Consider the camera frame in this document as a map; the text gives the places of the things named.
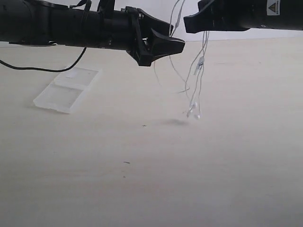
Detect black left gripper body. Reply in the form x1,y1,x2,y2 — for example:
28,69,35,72
98,6,152,63

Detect white wired earphones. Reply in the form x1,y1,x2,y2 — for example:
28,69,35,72
153,0,210,120

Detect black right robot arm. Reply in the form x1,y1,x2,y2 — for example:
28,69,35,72
184,0,303,34

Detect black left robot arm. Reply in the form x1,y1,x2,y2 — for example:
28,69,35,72
0,0,185,67

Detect clear plastic storage box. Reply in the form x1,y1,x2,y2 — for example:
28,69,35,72
33,67,102,114

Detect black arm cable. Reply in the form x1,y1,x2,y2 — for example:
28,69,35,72
0,46,87,72

